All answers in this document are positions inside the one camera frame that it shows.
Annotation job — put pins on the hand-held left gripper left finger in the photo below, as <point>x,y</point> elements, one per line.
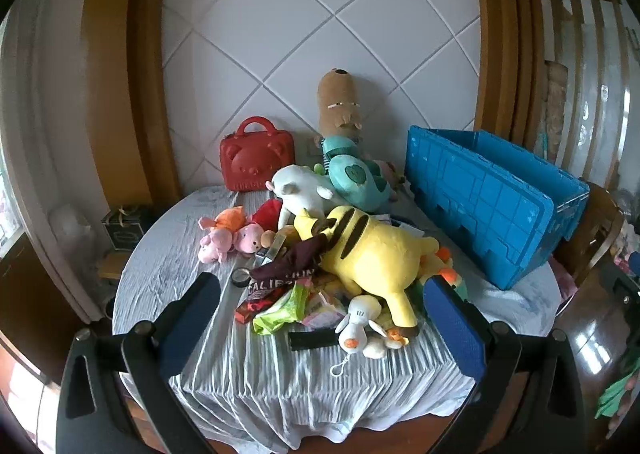
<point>195,314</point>

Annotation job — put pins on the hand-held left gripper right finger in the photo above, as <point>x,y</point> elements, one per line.
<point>452,329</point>

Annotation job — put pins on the green pink wipes packet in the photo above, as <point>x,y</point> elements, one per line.
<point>277,314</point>

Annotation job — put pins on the pink pad packet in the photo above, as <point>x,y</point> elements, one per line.
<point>322,318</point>

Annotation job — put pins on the blue plastic crate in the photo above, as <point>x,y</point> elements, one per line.
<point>480,199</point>

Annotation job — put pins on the orange green plush toy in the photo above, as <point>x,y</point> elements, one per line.
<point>452,279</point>

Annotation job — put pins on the red snack packet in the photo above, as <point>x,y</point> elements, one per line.
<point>247,311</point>

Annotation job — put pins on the black tape roll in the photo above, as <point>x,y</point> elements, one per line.
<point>241,283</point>

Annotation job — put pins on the pink pig plush toy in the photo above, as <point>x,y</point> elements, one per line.
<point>245,239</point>

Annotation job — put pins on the small white black box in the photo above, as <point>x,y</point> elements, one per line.
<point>265,251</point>

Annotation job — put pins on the dark gift box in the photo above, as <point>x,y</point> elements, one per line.
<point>122,234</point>

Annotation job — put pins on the dark maroon cloth cap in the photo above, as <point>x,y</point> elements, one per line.
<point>290,259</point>

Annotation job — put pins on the large yellow plush toy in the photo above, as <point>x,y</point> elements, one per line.
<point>370,249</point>

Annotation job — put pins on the black bar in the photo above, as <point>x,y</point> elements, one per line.
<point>310,340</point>

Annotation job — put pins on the small brown plush toy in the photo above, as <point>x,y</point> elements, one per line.
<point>287,235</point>

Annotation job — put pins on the red plush toy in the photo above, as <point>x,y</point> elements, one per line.
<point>267,214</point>

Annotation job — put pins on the white plastic bag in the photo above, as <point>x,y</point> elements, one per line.
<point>72,231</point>

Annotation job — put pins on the white plush toy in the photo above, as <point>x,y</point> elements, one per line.
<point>300,189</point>

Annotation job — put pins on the red bear-shaped case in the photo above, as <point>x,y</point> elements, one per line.
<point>255,159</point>

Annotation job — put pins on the wooden chair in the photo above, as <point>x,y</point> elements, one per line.
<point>600,234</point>

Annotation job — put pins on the teal plush toy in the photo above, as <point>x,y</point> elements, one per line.
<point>355,179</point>

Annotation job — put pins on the green cloth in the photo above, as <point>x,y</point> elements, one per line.
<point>620,394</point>

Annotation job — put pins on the tall brown plush toy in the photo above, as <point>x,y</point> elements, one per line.
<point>337,99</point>

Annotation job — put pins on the wooden slatted screen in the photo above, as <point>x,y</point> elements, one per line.
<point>580,84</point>

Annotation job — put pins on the wooden wall trim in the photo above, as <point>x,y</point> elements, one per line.
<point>505,59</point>
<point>115,84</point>

